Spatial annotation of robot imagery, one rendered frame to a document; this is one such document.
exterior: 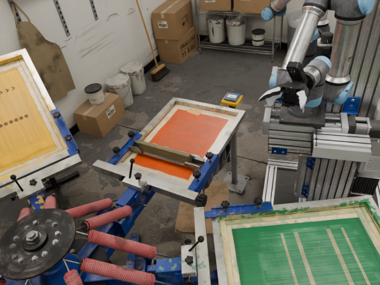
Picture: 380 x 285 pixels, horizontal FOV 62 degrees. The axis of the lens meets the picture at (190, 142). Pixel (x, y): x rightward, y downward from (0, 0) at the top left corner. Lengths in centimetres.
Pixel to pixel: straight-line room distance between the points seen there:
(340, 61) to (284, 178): 150
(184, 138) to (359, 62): 109
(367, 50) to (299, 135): 52
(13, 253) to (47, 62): 258
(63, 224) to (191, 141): 103
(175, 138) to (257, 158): 138
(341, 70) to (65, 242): 133
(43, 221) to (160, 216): 163
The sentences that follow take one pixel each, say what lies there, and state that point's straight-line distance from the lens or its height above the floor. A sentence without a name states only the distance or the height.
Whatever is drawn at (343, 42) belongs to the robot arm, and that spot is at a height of 168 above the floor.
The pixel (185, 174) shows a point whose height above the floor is 96.
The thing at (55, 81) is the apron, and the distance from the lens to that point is 375.
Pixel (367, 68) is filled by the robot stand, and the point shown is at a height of 145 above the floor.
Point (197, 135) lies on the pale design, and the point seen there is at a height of 96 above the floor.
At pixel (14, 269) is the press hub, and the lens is 133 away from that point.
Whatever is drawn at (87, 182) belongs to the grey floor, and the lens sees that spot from 342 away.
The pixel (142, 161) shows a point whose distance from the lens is 199.
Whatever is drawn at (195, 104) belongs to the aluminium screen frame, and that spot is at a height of 99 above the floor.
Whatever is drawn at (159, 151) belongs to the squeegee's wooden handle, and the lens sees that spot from 190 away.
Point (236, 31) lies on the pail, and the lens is 508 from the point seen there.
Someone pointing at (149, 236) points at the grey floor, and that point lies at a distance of 280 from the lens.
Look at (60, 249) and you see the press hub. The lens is 129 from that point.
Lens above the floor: 228
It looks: 40 degrees down
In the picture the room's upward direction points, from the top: 9 degrees counter-clockwise
